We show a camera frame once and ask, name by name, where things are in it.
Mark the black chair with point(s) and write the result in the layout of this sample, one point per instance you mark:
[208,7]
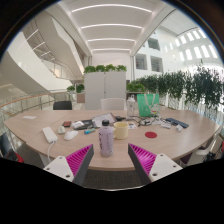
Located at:
[62,105]

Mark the dark blue keyboard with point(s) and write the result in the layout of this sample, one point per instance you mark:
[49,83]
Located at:
[177,122]

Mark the white chair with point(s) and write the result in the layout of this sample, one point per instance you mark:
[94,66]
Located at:
[113,104]

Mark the flat round red coaster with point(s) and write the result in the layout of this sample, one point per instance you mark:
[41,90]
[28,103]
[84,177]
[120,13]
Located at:
[150,135]

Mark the purple drink bottle black cap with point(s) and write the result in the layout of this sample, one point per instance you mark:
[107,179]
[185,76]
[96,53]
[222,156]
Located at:
[106,140]

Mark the colourful sticker sheet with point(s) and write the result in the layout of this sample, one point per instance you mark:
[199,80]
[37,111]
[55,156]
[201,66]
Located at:
[132,125]

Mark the green plants atop cabinet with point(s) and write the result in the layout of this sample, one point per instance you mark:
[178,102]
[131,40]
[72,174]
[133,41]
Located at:
[105,68]

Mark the ceiling strip lights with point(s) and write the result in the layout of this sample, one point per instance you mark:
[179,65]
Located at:
[111,26]

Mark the black power adapter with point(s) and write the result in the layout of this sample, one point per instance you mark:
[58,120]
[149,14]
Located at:
[120,118]

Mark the small clear plastic box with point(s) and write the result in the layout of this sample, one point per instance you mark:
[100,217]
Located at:
[179,127]

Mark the white cabinet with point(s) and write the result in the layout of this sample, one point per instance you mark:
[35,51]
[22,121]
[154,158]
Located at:
[104,86]

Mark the small white flat packet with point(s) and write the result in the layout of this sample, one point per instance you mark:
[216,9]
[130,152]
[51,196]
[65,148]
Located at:
[165,125]

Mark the small teal cylinder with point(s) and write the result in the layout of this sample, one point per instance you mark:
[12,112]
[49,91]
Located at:
[89,131]

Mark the white charger block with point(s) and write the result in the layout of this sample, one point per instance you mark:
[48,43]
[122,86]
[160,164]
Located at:
[77,124]

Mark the green hedge along railing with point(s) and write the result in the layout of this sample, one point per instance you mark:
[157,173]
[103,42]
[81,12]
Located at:
[186,85]

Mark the clear plastic water bottle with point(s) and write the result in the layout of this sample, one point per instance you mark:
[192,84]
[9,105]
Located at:
[131,107]

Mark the small black red case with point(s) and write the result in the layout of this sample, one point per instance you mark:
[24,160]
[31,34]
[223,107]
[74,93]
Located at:
[66,123]

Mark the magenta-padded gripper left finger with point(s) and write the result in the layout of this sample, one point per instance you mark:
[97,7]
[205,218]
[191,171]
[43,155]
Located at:
[60,166]

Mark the pale yellow mug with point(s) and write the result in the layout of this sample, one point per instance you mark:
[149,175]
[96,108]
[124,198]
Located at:
[121,131]

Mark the dark book with white page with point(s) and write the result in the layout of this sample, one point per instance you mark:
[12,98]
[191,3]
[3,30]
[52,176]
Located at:
[103,119]

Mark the white paper slip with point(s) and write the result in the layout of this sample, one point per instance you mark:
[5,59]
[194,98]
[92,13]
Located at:
[29,117]

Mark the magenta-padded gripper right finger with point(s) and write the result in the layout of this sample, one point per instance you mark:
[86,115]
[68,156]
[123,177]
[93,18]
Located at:
[163,166]

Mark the small potted plants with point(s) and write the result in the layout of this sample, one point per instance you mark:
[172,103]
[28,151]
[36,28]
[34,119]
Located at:
[79,88]

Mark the green tote bag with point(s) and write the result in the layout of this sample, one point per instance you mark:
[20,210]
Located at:
[148,105]

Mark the white power strip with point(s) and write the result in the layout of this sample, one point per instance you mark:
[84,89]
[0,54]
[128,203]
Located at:
[49,134]

